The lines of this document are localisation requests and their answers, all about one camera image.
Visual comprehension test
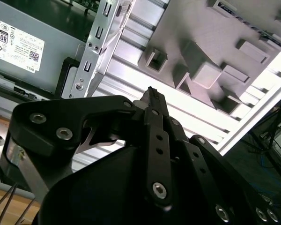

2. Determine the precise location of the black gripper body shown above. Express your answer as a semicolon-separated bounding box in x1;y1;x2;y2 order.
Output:
36;144;217;225

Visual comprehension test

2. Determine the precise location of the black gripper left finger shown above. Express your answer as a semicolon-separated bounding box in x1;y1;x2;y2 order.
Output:
0;86;176;209

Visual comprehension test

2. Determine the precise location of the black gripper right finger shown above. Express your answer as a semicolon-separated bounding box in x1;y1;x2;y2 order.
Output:
155;90;281;225

